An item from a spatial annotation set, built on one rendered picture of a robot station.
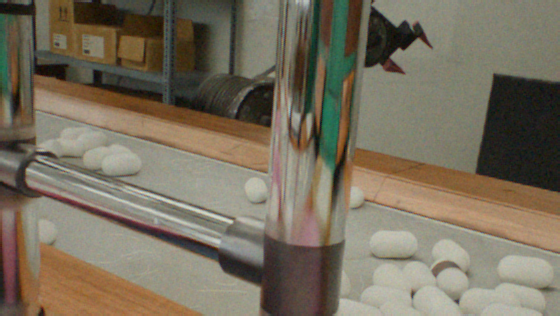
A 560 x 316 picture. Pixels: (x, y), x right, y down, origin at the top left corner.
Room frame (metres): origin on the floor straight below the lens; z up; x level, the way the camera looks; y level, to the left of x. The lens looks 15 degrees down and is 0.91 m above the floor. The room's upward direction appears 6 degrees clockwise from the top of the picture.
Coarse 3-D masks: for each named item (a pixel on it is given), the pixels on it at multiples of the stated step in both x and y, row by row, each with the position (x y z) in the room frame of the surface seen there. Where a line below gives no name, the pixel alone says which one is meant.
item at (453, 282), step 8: (432, 264) 0.40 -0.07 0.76; (448, 272) 0.38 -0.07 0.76; (456, 272) 0.38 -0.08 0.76; (440, 280) 0.38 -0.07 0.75; (448, 280) 0.37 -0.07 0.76; (456, 280) 0.37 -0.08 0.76; (464, 280) 0.38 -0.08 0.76; (440, 288) 0.37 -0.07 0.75; (448, 288) 0.37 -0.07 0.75; (456, 288) 0.37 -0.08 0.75; (464, 288) 0.37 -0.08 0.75; (448, 296) 0.37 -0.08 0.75; (456, 296) 0.37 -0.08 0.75
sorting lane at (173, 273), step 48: (144, 144) 0.74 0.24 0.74; (192, 192) 0.56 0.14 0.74; (240, 192) 0.58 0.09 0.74; (96, 240) 0.42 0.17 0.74; (144, 240) 0.43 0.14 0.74; (432, 240) 0.49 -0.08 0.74; (480, 240) 0.51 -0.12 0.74; (192, 288) 0.36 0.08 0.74; (240, 288) 0.37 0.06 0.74; (480, 288) 0.40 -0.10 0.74
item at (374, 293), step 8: (368, 288) 0.35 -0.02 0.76; (376, 288) 0.35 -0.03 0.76; (384, 288) 0.35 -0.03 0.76; (392, 288) 0.35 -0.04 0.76; (368, 296) 0.34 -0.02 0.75; (376, 296) 0.34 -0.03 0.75; (384, 296) 0.34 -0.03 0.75; (392, 296) 0.34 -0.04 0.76; (400, 296) 0.34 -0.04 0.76; (408, 296) 0.34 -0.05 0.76; (368, 304) 0.34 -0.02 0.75; (376, 304) 0.34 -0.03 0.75; (408, 304) 0.34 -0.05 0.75
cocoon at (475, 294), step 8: (472, 288) 0.36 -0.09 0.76; (464, 296) 0.35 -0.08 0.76; (472, 296) 0.35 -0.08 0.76; (480, 296) 0.35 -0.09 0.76; (488, 296) 0.35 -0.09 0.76; (496, 296) 0.35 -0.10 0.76; (504, 296) 0.35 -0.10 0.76; (512, 296) 0.35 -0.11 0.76; (464, 304) 0.35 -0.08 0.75; (472, 304) 0.34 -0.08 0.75; (480, 304) 0.34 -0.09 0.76; (488, 304) 0.34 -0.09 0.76; (512, 304) 0.35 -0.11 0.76; (464, 312) 0.35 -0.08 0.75; (472, 312) 0.34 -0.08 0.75; (480, 312) 0.34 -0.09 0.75
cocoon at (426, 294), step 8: (424, 288) 0.35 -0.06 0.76; (432, 288) 0.35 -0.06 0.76; (416, 296) 0.35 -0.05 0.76; (424, 296) 0.34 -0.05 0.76; (432, 296) 0.34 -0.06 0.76; (440, 296) 0.34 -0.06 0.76; (416, 304) 0.34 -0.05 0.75; (424, 304) 0.34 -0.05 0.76; (432, 304) 0.33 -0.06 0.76; (440, 304) 0.33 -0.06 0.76; (448, 304) 0.33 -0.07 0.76; (456, 304) 0.33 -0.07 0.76; (424, 312) 0.33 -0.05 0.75; (432, 312) 0.33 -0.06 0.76; (440, 312) 0.32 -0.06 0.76; (448, 312) 0.32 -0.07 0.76; (456, 312) 0.33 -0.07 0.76
